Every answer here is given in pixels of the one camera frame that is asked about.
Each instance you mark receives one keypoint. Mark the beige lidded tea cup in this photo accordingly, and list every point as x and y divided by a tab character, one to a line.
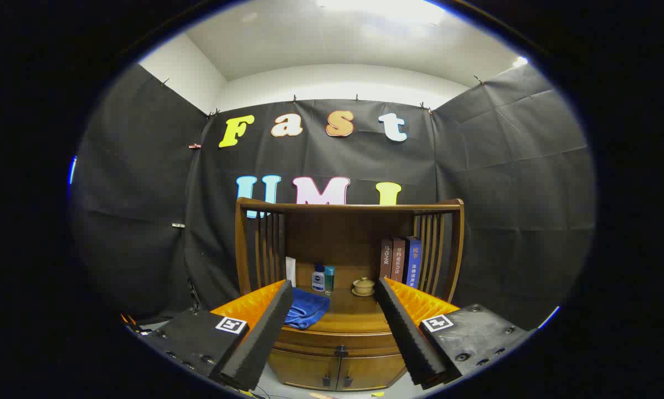
363	286

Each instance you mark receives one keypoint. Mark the dark brown book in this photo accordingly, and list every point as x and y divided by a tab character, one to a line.
386	257

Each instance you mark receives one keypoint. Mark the wooden drawer with black knob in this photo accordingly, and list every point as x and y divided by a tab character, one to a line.
320	341

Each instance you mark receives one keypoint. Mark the wooden countertop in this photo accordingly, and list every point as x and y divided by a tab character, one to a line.
348	310

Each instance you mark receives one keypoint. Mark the wooden cabinet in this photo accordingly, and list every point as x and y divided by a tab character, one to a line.
337	244

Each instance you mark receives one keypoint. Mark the reddish brown book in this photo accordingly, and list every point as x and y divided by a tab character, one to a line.
398	260

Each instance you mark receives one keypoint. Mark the white bottle with blue cap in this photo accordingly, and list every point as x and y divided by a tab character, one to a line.
318	281

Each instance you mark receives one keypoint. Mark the white tube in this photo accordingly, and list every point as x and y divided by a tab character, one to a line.
291	271

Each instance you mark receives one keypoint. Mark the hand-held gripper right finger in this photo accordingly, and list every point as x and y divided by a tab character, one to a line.
406	338

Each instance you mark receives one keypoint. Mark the clear teal bottle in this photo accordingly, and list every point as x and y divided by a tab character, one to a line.
329	277

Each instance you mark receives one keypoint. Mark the blue book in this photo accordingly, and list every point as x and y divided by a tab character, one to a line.
413	260

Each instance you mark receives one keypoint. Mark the wooden cabinet door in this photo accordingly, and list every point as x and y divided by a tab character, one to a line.
370	371
304	368

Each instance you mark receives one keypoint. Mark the folded blue towel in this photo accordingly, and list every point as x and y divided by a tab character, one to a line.
309	307

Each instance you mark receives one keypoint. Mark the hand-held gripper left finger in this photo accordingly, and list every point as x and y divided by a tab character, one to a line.
262	343

